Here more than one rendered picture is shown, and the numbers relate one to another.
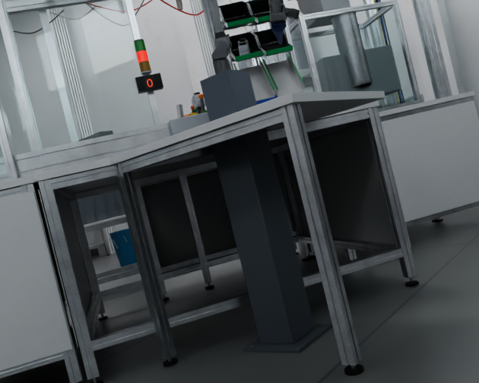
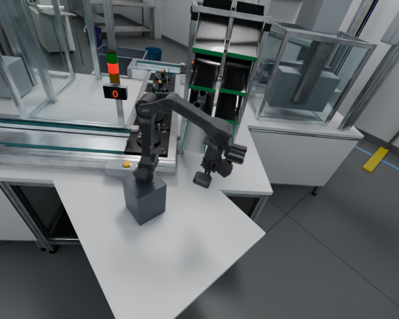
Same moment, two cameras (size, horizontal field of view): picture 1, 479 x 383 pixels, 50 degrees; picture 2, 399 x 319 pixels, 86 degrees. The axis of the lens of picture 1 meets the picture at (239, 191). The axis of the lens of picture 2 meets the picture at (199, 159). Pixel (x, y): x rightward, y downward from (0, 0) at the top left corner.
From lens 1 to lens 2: 1.85 m
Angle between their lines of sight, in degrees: 40
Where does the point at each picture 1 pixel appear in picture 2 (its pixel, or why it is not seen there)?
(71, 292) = (33, 225)
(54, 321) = (25, 231)
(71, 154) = (26, 160)
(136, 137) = (81, 162)
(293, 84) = not seen: hidden behind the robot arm
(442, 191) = (296, 176)
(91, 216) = not seen: hidden behind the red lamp
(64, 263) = (26, 215)
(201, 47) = not seen: outside the picture
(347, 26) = (319, 56)
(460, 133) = (332, 154)
